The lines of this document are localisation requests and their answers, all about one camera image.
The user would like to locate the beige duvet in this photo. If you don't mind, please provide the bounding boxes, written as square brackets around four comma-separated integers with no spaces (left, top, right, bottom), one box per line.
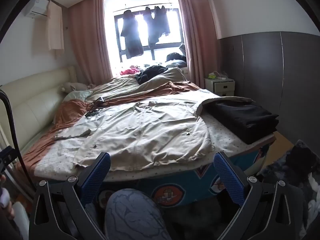
[86,67,193,103]

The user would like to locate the cream hanging cloth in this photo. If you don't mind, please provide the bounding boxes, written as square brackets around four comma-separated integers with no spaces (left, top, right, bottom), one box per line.
[47,0,65,52]

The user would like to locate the grey wardrobe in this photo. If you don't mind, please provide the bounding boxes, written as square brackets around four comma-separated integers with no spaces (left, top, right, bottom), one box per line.
[219,31,320,155]

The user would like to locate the person's left hand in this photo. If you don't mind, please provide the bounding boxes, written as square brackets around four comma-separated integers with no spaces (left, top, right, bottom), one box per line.
[0,174,16,219]

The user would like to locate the pale green pillow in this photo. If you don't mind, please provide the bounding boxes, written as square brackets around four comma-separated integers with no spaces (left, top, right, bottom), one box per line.
[62,90,93,103]

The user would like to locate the cream plush toy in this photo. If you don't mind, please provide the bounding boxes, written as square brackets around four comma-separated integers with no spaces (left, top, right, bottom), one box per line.
[59,82,95,93]

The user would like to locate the black cable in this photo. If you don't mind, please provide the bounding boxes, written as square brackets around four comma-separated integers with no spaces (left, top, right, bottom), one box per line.
[0,90,27,173]

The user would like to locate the pink cloth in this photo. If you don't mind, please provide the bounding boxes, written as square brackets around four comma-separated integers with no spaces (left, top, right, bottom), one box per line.
[120,66,139,76]

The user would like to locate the black crumpled garment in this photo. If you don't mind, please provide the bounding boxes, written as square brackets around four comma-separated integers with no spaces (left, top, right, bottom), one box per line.
[135,65,168,85]

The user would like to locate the pink curtain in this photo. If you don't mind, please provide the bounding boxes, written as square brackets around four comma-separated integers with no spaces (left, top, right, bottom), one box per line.
[175,0,222,88]
[68,0,114,84]

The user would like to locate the pile of clothes on floor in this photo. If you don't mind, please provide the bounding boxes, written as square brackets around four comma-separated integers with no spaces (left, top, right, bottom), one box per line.
[257,140,320,240]

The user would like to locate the cream leather headboard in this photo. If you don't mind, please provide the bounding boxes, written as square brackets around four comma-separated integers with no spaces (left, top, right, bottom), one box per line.
[0,66,77,153]

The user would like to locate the beige jacket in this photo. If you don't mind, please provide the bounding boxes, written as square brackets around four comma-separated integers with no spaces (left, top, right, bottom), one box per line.
[54,90,253,172]

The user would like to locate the black folded clothes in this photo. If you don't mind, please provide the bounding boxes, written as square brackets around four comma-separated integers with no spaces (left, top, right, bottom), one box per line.
[204,101,279,145]

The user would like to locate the white air conditioner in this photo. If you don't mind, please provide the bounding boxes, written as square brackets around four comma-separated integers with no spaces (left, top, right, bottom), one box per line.
[24,0,50,19]

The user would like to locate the blue printed bed cover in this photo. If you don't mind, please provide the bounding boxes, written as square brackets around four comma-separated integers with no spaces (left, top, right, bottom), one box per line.
[97,145,269,209]

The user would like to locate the person's leg in patterned trousers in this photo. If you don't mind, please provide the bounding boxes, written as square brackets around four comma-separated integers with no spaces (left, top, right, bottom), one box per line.
[104,189,173,240]

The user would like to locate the white dotted bedsheet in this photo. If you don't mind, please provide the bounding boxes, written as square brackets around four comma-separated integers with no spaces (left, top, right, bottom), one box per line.
[34,117,275,182]

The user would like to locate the white nightstand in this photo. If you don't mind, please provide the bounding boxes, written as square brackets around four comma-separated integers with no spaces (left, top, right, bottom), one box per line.
[204,76,235,97]

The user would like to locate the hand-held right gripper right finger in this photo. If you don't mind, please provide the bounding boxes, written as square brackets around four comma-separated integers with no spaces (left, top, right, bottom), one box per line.
[213,151,304,240]

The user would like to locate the dark framed window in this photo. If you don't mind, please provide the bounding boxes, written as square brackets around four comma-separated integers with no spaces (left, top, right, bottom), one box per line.
[114,10,186,63]

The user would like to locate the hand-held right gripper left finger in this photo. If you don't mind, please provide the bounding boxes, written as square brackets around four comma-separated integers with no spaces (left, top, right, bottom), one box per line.
[29,152,112,240]

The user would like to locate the black cables on bed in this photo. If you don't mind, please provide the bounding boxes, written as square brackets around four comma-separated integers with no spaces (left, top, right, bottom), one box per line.
[84,96,108,118]

